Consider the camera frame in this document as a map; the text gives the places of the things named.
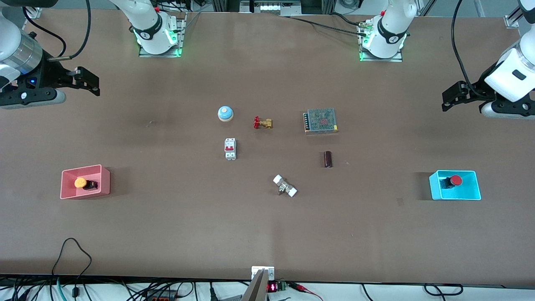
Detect yellow push button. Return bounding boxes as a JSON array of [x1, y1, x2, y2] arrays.
[[74, 177, 99, 191]]

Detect pink plastic bin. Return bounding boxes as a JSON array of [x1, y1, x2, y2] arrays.
[[60, 164, 111, 199]]

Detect thin black cable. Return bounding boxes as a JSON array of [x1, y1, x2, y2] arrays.
[[288, 12, 369, 37]]

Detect looped black cable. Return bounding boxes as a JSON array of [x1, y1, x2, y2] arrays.
[[51, 237, 93, 277]]

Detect white metal bracket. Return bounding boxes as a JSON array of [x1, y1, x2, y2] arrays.
[[251, 266, 275, 281]]

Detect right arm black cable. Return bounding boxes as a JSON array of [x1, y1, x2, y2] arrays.
[[22, 0, 92, 61]]

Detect cyan plastic bin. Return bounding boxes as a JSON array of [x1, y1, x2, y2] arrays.
[[429, 170, 482, 201]]

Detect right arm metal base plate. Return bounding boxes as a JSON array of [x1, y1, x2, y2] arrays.
[[139, 12, 187, 58]]

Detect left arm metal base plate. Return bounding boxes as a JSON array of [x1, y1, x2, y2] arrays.
[[359, 22, 404, 63]]

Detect coiled black cable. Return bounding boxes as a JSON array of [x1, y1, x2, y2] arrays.
[[424, 283, 464, 297]]

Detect grey metal bar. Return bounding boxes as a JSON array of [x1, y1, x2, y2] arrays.
[[241, 269, 268, 301]]

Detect silver valve white caps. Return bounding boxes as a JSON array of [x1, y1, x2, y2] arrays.
[[273, 174, 298, 198]]

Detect aluminium frame profile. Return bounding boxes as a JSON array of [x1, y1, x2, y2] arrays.
[[504, 6, 524, 29]]

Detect metal mesh power supply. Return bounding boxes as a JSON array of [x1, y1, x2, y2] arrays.
[[303, 108, 339, 134]]

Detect red clip lead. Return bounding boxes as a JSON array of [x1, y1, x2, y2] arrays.
[[288, 282, 323, 301]]

